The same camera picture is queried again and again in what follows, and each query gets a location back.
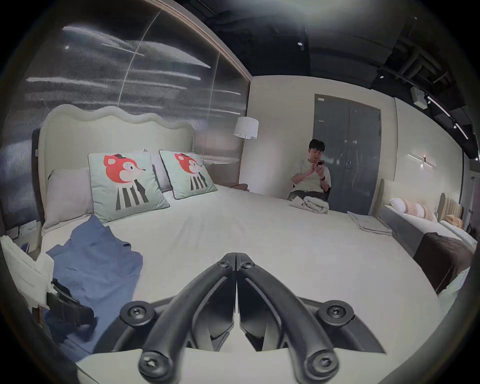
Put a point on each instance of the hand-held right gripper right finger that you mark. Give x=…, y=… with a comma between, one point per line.
x=279, y=296

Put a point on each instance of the large fox print cushion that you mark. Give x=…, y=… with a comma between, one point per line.
x=127, y=183

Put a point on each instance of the dark brown blanket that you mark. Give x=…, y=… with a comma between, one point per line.
x=442, y=258

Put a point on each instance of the white shade floor lamp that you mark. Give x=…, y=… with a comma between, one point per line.
x=246, y=127

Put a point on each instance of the grey bed with pillows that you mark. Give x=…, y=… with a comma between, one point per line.
x=412, y=225

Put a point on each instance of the grey double door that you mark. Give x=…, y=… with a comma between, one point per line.
x=347, y=150

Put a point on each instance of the cream padded wavy headboard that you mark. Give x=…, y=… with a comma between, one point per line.
x=112, y=131

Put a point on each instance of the small fox print cushion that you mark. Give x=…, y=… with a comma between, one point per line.
x=189, y=174

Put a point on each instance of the large grey pillow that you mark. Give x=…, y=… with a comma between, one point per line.
x=69, y=198

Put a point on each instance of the bed with white sheet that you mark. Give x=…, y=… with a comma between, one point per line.
x=281, y=240

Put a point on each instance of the wall lamp bar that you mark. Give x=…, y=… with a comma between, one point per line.
x=423, y=159

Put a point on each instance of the small grey pillow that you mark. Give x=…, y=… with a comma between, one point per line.
x=159, y=172

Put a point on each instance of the folded beige cloth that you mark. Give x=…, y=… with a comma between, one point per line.
x=369, y=224

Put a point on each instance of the bunched beige cloth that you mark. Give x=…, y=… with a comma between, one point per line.
x=309, y=205

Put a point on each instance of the blue shirt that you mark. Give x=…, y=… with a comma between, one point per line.
x=97, y=270

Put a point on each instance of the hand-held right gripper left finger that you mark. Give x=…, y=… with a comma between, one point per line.
x=195, y=296

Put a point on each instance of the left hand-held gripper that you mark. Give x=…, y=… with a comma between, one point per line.
x=26, y=275

